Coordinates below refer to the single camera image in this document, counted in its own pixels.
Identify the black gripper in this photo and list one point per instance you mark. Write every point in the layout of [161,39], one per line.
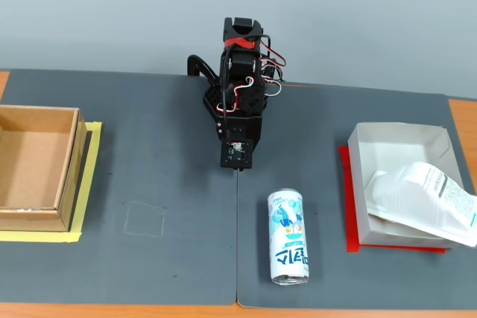
[249,125]

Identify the white sandwich package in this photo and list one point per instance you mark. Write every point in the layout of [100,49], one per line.
[410,199]

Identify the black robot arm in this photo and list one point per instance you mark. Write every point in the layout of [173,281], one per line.
[242,63]

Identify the brown cardboard box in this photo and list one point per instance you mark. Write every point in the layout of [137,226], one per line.
[33,154]

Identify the dark gray table mat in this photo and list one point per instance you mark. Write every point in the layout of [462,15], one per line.
[149,146]
[298,146]

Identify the black table clamp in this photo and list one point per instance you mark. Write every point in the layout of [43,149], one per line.
[194,63]

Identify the red tape band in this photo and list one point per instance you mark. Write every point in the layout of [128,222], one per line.
[238,41]

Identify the red paper sheet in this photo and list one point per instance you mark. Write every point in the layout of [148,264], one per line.
[352,236]

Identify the black square camera module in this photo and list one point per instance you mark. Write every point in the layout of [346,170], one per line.
[236,155]

